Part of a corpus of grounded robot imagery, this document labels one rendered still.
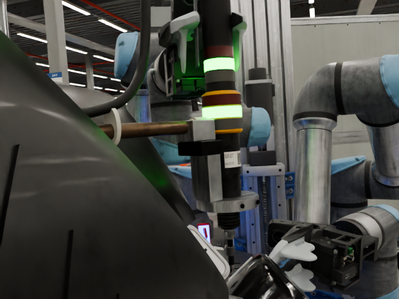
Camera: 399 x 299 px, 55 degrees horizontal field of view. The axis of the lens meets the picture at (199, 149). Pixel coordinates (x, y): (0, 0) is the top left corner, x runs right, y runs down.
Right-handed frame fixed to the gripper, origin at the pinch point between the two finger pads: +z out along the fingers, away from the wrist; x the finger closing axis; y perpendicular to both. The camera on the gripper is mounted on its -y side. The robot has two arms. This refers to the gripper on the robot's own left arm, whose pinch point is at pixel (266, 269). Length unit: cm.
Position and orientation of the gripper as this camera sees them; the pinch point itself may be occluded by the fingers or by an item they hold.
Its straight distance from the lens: 57.8
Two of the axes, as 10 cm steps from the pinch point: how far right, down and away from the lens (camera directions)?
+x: 0.0, 9.9, 1.3
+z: -7.4, 0.9, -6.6
